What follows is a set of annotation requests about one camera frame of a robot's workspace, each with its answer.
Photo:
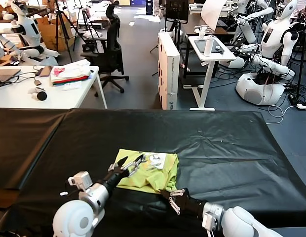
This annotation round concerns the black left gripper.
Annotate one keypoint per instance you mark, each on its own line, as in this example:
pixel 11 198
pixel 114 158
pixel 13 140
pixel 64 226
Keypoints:
pixel 113 180

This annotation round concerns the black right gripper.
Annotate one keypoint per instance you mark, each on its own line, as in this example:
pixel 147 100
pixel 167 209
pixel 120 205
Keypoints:
pixel 192 206

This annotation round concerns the yellow-green printed t-shirt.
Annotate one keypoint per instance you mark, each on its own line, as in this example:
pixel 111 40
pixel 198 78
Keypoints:
pixel 158 177

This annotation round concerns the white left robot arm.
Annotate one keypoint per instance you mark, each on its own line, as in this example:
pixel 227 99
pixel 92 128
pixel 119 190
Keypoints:
pixel 71 219

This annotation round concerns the white humanoid robot raised arm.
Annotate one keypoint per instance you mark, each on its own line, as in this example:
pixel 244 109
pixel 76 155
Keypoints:
pixel 248 31

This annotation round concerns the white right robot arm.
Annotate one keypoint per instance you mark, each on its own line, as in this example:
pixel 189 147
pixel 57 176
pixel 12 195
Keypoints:
pixel 241 222

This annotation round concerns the stack of folded clothes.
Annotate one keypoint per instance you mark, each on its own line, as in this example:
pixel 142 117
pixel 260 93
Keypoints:
pixel 70 73

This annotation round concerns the black table cover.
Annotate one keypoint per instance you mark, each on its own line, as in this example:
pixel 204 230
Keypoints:
pixel 217 148
pixel 19 143

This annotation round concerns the white plastic packet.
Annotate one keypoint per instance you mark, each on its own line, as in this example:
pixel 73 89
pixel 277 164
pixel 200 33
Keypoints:
pixel 72 86

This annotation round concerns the large flat carton box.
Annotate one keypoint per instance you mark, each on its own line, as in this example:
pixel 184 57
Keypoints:
pixel 173 81

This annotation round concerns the black white VR controller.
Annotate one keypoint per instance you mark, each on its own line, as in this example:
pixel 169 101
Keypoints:
pixel 41 95

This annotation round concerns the black office chair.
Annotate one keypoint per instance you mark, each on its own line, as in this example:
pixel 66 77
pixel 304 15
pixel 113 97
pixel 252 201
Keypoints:
pixel 114 49

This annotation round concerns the brown notebook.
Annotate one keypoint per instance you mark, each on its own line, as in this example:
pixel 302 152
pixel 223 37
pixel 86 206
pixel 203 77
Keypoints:
pixel 47 71

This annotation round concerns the large white desk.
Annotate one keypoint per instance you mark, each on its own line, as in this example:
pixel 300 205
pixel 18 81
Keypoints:
pixel 14 98

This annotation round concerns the black tablet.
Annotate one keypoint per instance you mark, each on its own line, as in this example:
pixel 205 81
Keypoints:
pixel 200 46

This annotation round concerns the white insulated bottle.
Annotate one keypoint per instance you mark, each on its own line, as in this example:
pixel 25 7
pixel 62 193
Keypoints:
pixel 209 46

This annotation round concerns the small white standing desk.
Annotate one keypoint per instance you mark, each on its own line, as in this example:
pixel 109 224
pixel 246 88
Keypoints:
pixel 226 57

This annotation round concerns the grey laptop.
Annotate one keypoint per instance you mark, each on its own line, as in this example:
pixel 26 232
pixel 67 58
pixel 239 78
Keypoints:
pixel 5 75

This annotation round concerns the brown cardboard box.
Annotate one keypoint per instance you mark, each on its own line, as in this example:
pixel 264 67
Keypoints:
pixel 49 36

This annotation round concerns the brown wooden desk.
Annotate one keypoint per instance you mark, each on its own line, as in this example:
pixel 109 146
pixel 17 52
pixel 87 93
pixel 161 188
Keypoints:
pixel 191 26

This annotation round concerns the white power strip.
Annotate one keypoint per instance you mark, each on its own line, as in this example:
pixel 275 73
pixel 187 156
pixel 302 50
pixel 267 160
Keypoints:
pixel 304 106

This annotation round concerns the black monitor on stand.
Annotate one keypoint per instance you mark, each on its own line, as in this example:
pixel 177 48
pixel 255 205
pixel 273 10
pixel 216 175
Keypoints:
pixel 177 9

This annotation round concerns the white humanoid robot left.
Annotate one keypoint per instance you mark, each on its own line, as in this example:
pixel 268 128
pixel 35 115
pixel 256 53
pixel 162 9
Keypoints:
pixel 28 31

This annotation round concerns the white humanoid robot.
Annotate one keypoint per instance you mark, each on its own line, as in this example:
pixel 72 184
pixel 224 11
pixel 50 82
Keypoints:
pixel 28 31
pixel 273 36

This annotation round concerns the white curved sheet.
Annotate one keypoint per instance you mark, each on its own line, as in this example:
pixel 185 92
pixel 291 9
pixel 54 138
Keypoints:
pixel 214 14

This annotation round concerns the white humanoid robot right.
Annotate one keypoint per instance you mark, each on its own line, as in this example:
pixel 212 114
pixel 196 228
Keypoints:
pixel 273 36

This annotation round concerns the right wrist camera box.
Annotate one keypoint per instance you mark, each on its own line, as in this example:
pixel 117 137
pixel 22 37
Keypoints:
pixel 208 221

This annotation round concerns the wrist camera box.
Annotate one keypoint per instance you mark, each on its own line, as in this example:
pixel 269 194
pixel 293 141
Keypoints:
pixel 82 180
pixel 208 221

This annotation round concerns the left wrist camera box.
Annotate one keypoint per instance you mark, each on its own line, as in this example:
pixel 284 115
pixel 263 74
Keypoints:
pixel 82 180

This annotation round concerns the black camera tripod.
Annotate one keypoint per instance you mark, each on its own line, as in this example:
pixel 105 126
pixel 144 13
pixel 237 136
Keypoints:
pixel 58 24
pixel 84 14

